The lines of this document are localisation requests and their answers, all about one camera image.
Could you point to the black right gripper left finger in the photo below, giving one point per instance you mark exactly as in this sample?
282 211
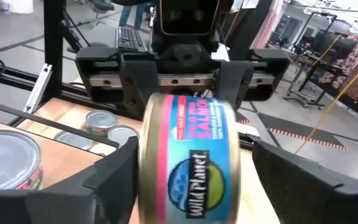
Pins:
73 205

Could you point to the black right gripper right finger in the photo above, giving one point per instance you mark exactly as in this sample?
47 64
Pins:
315 199

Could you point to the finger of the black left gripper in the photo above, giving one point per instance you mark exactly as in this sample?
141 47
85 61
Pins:
233 84
138 87

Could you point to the gold-lid salmon can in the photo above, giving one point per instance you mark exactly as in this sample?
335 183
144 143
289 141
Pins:
194 161

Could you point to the black orange-striped floor mat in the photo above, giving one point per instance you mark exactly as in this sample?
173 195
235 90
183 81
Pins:
242 119
291 130

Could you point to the black keyboard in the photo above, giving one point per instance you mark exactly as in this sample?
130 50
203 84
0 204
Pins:
129 39

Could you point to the person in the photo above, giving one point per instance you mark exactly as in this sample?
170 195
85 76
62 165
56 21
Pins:
132 12

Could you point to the black office chair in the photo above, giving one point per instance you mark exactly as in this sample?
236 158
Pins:
101 6

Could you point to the pink fabric curtain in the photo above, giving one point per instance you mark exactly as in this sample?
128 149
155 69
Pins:
269 28

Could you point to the black rolling desk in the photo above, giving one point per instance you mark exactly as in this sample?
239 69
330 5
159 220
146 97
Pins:
303 77

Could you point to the red patterned tapestry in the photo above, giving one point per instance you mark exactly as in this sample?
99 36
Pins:
357 68

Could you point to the silver mounting bracket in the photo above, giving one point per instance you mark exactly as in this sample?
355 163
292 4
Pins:
37 87

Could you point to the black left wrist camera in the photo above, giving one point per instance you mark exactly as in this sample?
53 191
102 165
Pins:
185 15

